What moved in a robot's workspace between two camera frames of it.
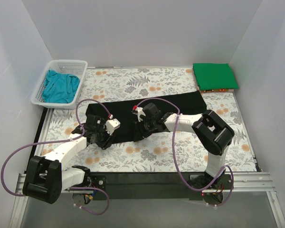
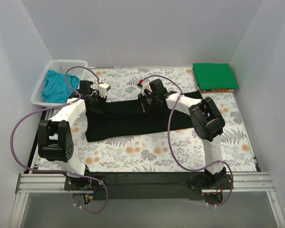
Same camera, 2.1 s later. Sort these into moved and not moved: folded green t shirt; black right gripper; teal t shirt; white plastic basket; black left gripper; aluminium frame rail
Moved: black left gripper; black right gripper
Not moved: white plastic basket; teal t shirt; aluminium frame rail; folded green t shirt
